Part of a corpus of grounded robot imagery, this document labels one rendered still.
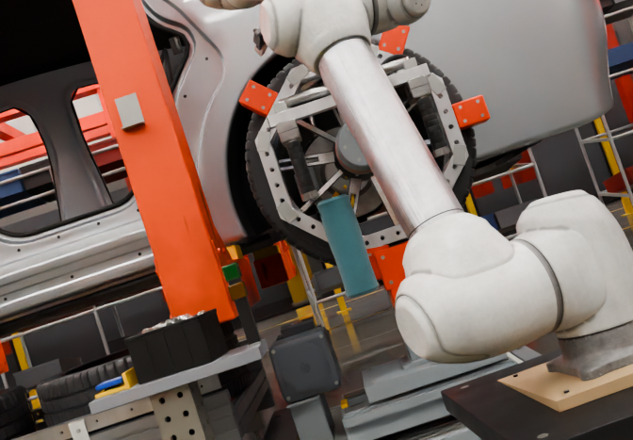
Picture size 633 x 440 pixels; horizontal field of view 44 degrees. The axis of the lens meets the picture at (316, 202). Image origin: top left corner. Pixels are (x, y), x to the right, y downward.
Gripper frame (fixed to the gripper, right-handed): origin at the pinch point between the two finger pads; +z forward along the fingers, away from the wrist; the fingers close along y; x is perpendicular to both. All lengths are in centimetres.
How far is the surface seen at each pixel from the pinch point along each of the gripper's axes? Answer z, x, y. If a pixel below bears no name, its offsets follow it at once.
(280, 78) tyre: -1.9, -11.4, -4.1
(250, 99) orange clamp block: -5.0, -11.6, -17.3
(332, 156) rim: 1.8, -37.7, -7.4
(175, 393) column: 2, -56, -84
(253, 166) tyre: 7.6, -24.6, -24.6
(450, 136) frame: -19, -57, 12
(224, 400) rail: 25, -67, -72
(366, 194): 45, -52, 16
